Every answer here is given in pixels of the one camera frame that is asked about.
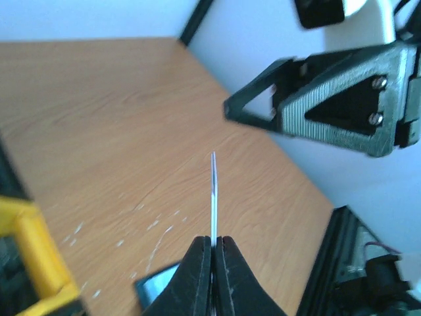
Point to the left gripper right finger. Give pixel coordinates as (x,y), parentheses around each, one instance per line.
(237,290)

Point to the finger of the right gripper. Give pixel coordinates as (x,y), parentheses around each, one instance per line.
(351,99)
(234,105)

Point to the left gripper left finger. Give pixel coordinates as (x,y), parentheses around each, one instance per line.
(188,291)

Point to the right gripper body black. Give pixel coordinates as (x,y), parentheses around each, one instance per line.
(408,128)

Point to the blue leather card holder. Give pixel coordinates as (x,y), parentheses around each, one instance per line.
(149,287)

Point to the yellow bin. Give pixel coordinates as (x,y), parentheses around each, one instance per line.
(34,277)

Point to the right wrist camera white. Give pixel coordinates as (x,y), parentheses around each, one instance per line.
(349,24)

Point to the black frame post right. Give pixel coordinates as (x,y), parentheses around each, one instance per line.
(198,15)

